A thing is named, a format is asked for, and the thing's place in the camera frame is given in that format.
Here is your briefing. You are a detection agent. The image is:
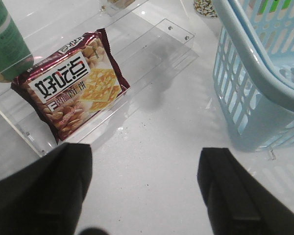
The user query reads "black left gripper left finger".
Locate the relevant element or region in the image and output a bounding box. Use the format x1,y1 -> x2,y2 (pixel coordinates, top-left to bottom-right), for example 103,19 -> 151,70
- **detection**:
0,143 -> 92,235

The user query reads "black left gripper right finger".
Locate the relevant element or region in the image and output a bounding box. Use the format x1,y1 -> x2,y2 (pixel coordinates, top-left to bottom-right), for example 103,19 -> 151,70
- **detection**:
197,147 -> 294,235

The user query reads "light blue plastic basket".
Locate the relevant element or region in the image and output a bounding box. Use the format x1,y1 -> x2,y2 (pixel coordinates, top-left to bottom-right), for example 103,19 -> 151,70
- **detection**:
213,0 -> 294,151

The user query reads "maroon cracker snack packet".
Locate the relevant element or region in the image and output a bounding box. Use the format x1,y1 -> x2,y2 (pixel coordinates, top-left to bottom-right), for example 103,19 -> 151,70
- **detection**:
11,28 -> 130,142

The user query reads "green cartoon printed bottle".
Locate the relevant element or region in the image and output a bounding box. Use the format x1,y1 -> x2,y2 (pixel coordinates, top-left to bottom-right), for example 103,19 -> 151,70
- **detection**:
0,0 -> 34,83

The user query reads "yellow popcorn paper cup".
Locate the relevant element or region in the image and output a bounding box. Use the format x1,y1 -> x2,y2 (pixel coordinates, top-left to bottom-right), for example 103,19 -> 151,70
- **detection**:
193,0 -> 218,19

